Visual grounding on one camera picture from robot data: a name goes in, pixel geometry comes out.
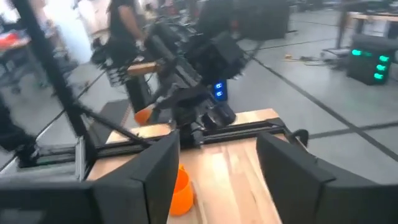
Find black frame post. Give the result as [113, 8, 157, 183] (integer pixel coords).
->
[12, 0, 152, 166]

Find black aluminium frame rail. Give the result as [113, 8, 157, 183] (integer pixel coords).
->
[18, 119, 289, 169]

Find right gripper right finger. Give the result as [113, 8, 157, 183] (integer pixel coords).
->
[256, 132, 398, 224]

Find black box blue lights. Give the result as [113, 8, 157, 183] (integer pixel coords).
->
[212, 80, 228, 102]

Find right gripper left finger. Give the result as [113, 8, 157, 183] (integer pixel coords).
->
[0, 130, 181, 224]

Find computer tower green lights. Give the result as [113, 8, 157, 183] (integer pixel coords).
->
[346, 33, 398, 86]

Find wooden top table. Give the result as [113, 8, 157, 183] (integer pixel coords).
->
[107, 61, 162, 113]
[337, 11, 398, 50]

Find orange round container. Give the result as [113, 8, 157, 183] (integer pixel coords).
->
[134, 105, 156, 126]

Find person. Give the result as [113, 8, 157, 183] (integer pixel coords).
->
[105, 0, 147, 68]

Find orange plastic mug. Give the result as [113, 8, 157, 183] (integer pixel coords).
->
[169, 164, 194, 217]

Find black cable loop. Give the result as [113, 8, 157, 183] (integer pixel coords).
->
[285, 129, 310, 149]

